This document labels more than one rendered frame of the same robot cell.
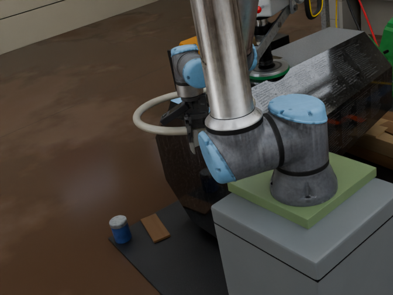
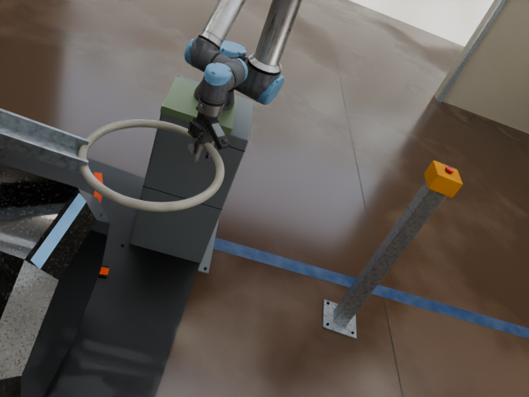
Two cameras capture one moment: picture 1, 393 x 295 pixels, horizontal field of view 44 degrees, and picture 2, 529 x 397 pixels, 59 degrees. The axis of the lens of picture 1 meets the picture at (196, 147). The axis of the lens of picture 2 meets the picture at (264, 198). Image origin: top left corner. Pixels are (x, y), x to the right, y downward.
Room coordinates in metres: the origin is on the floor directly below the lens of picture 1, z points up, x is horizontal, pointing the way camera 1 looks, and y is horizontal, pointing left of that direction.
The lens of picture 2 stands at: (2.81, 0.82, 1.90)
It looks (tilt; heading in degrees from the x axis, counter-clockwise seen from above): 36 degrees down; 202
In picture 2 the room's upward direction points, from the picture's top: 25 degrees clockwise
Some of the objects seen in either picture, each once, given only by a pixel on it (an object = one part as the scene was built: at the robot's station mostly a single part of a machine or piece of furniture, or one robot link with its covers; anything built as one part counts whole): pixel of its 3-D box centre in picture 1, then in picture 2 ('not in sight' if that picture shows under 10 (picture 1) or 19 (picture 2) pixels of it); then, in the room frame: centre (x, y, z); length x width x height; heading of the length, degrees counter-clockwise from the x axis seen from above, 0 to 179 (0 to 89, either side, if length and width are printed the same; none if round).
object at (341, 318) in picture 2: not in sight; (386, 255); (0.85, 0.75, 0.54); 0.20 x 0.20 x 1.09; 29
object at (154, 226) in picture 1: (155, 227); not in sight; (2.32, 0.33, 0.02); 0.25 x 0.10 x 0.01; 19
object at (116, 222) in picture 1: (120, 229); not in sight; (2.29, 0.52, 0.08); 0.10 x 0.10 x 0.13
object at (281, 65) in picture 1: (266, 67); not in sight; (2.29, -0.42, 0.85); 0.21 x 0.21 x 0.01
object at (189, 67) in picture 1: (199, 69); (228, 72); (1.46, -0.06, 1.19); 0.12 x 0.12 x 0.09; 11
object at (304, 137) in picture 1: (295, 130); (227, 64); (1.16, -0.27, 1.07); 0.17 x 0.15 x 0.18; 101
